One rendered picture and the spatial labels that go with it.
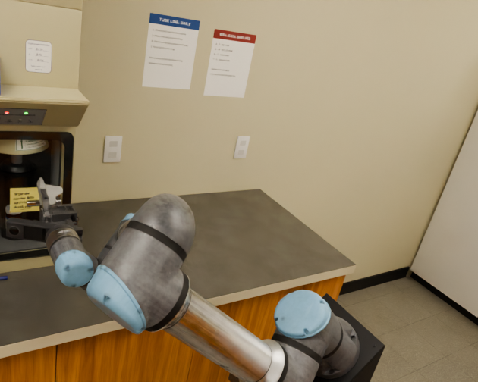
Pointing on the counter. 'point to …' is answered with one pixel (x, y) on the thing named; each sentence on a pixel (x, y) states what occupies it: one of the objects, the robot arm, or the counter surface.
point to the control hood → (66, 118)
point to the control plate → (14, 116)
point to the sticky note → (18, 201)
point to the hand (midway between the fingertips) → (36, 202)
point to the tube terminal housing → (67, 43)
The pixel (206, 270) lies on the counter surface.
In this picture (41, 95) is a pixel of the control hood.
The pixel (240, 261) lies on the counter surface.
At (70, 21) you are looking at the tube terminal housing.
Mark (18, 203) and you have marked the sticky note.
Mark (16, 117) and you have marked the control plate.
